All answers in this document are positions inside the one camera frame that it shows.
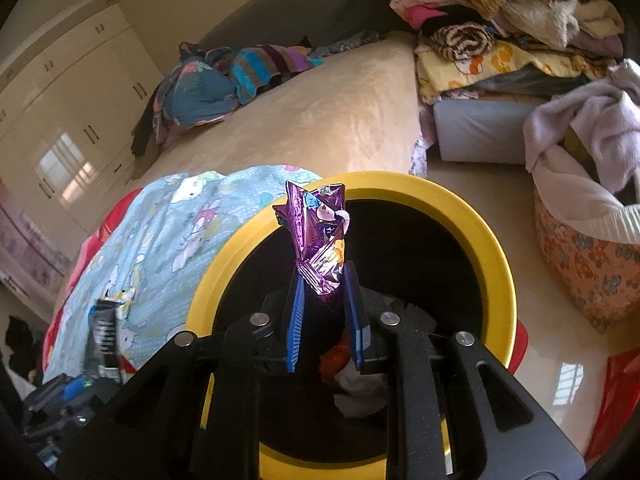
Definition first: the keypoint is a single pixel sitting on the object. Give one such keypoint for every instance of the red plastic container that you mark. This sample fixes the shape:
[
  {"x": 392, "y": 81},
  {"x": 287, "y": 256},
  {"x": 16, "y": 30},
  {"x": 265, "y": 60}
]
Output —
[{"x": 520, "y": 342}]

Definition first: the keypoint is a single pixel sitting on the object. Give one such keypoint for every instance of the blue floral quilt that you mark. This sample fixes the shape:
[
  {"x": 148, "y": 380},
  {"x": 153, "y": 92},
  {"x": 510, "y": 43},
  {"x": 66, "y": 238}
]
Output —
[{"x": 200, "y": 100}]

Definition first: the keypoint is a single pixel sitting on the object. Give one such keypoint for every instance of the dark brown garment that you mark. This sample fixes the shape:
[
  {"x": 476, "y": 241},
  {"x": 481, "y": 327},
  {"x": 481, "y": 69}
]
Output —
[{"x": 145, "y": 135}]

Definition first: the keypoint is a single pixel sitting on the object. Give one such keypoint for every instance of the pink garment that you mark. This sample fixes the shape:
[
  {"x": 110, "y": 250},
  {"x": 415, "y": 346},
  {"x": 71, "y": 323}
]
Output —
[{"x": 420, "y": 12}]

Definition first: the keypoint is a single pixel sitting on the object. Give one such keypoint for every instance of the grey ottoman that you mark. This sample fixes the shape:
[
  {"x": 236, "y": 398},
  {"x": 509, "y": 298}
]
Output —
[{"x": 475, "y": 130}]

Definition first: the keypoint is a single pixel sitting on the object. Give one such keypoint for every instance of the orange printed laundry basket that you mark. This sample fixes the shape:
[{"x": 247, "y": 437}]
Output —
[{"x": 585, "y": 270}]

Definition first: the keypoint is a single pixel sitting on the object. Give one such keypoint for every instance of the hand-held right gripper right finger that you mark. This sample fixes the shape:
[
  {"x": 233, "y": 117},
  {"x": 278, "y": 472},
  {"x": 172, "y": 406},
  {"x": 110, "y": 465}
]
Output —
[{"x": 352, "y": 320}]

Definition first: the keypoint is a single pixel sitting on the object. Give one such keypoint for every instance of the black snack packet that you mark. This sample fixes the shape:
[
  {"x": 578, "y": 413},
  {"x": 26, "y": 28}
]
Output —
[{"x": 102, "y": 340}]

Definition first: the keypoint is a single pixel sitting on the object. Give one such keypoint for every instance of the white fluffy garment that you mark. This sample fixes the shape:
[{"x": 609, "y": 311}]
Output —
[{"x": 540, "y": 20}]

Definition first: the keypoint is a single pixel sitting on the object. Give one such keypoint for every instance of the yellow-rimmed black trash bin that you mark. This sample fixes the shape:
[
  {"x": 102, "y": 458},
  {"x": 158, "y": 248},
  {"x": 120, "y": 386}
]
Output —
[{"x": 480, "y": 240}]

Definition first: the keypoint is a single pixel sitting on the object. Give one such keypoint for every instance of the beige bed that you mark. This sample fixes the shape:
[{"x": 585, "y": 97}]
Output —
[{"x": 325, "y": 120}]

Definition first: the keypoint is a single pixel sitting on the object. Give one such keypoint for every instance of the light blue cartoon blanket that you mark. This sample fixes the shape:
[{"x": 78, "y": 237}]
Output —
[{"x": 165, "y": 240}]

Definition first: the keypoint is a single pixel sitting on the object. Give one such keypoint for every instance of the red blanket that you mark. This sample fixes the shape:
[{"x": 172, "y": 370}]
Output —
[{"x": 102, "y": 232}]

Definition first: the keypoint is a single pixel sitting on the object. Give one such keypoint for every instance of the yellow cartoon blanket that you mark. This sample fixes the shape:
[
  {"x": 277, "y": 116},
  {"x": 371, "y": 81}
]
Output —
[{"x": 500, "y": 60}]

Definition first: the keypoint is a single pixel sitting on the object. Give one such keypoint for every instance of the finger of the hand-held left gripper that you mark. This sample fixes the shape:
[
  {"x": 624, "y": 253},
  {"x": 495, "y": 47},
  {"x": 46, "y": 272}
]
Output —
[{"x": 75, "y": 388}]

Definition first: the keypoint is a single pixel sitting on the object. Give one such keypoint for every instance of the brown striped knit garment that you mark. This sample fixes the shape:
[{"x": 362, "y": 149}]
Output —
[{"x": 460, "y": 40}]

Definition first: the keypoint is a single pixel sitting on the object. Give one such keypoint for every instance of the orange wrapper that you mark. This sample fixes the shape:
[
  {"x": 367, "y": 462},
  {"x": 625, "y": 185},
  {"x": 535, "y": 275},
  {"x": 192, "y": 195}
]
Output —
[{"x": 335, "y": 360}]

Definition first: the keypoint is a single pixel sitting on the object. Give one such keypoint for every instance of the cream folded towel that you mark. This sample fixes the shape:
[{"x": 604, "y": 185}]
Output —
[{"x": 600, "y": 20}]

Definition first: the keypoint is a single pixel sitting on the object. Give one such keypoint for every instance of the red plastic bag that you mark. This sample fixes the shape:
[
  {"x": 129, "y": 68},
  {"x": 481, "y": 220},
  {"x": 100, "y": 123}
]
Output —
[{"x": 620, "y": 400}]

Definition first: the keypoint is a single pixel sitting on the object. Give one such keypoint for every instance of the striped blanket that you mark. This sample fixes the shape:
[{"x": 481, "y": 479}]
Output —
[{"x": 265, "y": 67}]

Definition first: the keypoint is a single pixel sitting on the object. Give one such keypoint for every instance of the purple snack wrapper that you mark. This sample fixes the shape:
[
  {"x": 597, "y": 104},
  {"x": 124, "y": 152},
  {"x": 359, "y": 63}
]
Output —
[{"x": 315, "y": 240}]

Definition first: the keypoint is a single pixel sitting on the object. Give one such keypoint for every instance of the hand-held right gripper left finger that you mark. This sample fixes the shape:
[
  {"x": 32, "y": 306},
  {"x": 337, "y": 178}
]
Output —
[{"x": 295, "y": 330}]

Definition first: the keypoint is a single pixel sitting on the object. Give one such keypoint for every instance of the grey patterned cloth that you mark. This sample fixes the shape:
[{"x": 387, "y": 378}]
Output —
[{"x": 350, "y": 42}]

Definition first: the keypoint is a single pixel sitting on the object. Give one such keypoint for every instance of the black plush toy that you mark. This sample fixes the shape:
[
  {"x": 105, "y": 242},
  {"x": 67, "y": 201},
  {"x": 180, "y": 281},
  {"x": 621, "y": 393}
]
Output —
[{"x": 20, "y": 340}]

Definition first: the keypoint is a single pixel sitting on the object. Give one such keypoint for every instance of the grey headboard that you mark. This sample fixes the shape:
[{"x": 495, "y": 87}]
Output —
[{"x": 280, "y": 15}]

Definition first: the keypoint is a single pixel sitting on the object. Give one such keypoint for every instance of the cream wardrobe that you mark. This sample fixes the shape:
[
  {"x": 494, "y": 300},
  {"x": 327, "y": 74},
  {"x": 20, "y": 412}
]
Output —
[{"x": 75, "y": 110}]

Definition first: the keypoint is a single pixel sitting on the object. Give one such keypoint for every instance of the pink cartoon door curtain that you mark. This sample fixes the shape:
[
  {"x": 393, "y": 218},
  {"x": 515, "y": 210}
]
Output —
[{"x": 25, "y": 245}]

